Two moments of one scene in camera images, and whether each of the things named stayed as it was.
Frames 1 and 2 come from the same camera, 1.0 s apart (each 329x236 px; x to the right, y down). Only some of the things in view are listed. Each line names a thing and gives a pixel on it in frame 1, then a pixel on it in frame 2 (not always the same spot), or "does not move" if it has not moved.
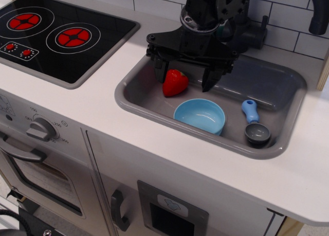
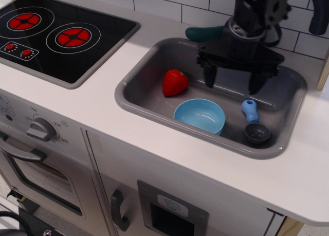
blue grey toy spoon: [256, 134] does not move
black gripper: [180, 44] → [240, 48]
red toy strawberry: [175, 82] does not move
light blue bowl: [201, 114] does not move
